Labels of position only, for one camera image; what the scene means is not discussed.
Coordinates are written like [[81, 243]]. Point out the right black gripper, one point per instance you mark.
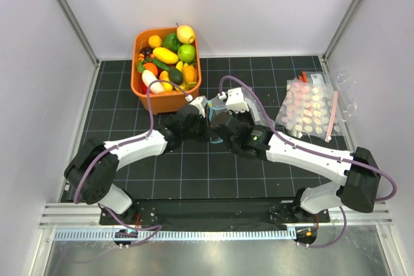
[[244, 113]]

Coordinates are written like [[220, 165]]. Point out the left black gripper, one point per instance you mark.
[[203, 136]]

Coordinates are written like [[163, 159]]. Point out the orange plastic bin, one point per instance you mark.
[[171, 101]]

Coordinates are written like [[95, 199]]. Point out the clear blue zip bag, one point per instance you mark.
[[220, 108]]

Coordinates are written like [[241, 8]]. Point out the white radish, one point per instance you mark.
[[151, 82]]

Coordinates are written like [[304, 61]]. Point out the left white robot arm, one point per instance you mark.
[[93, 169]]

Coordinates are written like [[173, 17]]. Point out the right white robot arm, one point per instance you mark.
[[353, 181]]

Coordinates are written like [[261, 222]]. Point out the bag of pink sliced food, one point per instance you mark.
[[309, 107]]

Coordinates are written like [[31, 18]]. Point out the dark green avocado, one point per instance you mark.
[[175, 76]]

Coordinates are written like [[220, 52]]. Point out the orange bell pepper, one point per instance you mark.
[[190, 74]]

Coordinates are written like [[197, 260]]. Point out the black grid mat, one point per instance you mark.
[[198, 170]]

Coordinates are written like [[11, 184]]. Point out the orange tangerine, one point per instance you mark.
[[152, 68]]

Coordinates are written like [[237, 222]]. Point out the green apple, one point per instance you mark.
[[187, 53]]

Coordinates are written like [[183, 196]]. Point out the yellow mango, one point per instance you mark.
[[165, 55]]

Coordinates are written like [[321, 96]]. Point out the green bell pepper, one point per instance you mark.
[[171, 42]]

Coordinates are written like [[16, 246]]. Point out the yellow lemon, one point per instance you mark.
[[155, 41]]

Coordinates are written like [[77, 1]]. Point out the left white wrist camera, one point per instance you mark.
[[201, 103]]

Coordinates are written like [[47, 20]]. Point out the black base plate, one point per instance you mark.
[[221, 214]]

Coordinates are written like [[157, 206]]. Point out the slotted cable duct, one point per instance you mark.
[[119, 235]]

